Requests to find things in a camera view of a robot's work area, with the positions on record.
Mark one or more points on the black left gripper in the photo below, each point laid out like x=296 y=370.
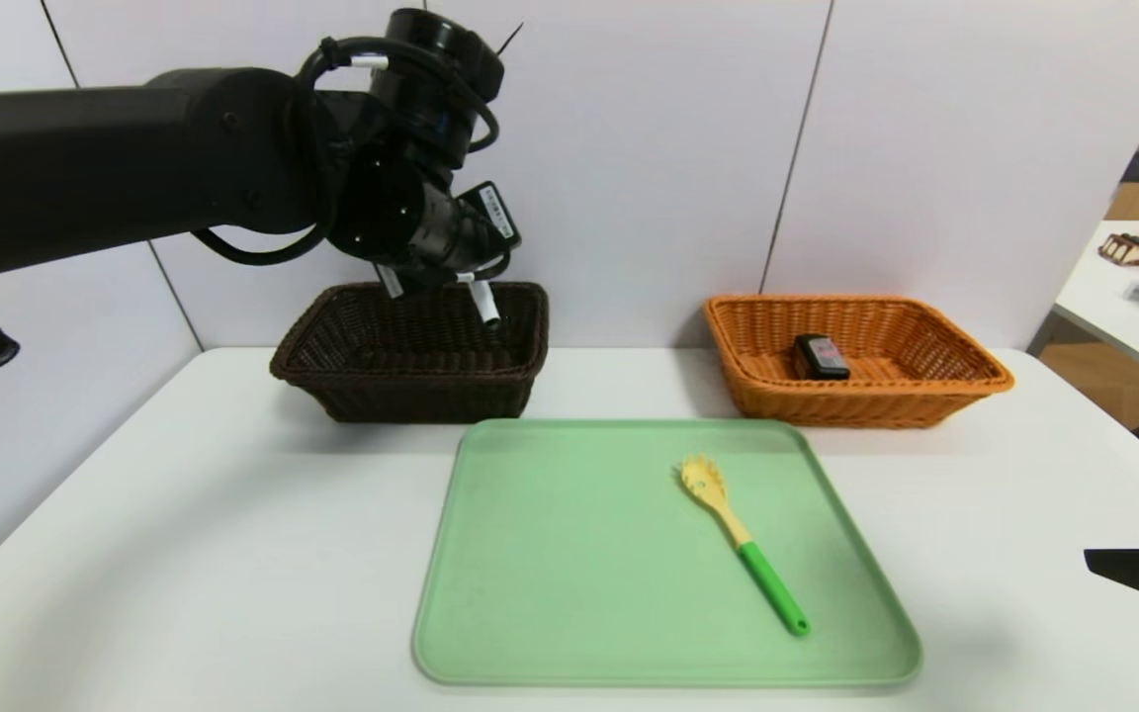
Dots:
x=496 y=213

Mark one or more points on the white marker pen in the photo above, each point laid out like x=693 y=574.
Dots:
x=486 y=309

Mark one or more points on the black chewing gum box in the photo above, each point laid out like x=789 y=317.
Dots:
x=820 y=358

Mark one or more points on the yellow green pasta spoon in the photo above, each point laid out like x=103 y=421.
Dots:
x=772 y=593

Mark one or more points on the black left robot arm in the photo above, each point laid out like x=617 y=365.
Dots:
x=85 y=158

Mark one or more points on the dark brown wicker basket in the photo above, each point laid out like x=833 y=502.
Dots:
x=411 y=396

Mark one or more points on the orange wicker basket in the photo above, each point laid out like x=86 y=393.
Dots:
x=886 y=405

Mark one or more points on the white side table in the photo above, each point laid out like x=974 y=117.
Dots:
x=1113 y=316

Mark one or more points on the chocolate cake toy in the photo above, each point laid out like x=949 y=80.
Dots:
x=1123 y=249

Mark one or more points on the light green plastic tray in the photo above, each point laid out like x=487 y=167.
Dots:
x=579 y=593

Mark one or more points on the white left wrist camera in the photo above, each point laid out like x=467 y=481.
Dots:
x=390 y=281

